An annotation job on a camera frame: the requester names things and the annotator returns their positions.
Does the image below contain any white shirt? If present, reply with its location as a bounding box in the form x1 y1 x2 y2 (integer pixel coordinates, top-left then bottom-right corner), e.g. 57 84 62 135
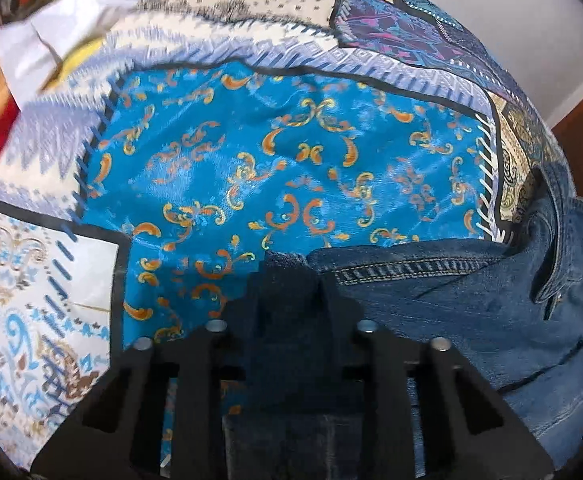
0 0 146 107

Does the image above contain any blue patchwork bedspread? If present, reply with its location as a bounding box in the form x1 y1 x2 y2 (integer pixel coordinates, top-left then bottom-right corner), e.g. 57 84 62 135
0 0 565 467

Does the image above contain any yellow blanket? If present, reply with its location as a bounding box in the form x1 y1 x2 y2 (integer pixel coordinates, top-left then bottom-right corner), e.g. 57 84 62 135
0 39 103 218

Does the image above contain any blue denim jacket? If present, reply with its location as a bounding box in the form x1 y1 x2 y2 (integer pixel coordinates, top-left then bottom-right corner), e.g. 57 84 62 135
226 162 583 479

